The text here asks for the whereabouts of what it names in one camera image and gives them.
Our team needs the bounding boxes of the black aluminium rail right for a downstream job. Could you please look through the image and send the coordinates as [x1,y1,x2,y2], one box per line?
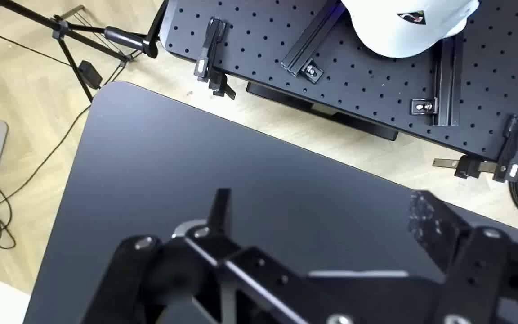
[411,35,463,127]

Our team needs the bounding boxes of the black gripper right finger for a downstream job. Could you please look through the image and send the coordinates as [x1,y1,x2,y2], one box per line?
[409,190,472,271]

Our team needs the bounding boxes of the black aluminium rail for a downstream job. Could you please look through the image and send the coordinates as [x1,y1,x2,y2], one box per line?
[279,0,346,84]
[411,35,463,127]

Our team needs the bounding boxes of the black clamp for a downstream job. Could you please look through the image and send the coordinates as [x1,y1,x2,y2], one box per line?
[195,16,236,98]
[432,115,518,181]

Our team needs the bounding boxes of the black clamp right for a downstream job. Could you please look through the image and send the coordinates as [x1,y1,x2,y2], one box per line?
[432,115,518,181]

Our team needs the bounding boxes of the black perforated breadboard plate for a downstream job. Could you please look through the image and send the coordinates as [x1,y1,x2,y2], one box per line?
[161,0,518,158]

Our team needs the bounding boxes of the black clamp left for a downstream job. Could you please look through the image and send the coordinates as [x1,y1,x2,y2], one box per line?
[195,16,236,98]

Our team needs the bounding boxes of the black aluminium rail left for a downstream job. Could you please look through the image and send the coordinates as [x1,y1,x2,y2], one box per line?
[279,0,346,84]

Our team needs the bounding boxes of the black tripod stand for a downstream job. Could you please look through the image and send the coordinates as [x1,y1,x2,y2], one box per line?
[0,0,168,100]

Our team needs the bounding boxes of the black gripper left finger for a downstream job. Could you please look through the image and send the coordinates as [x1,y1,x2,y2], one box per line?
[208,187,233,235]

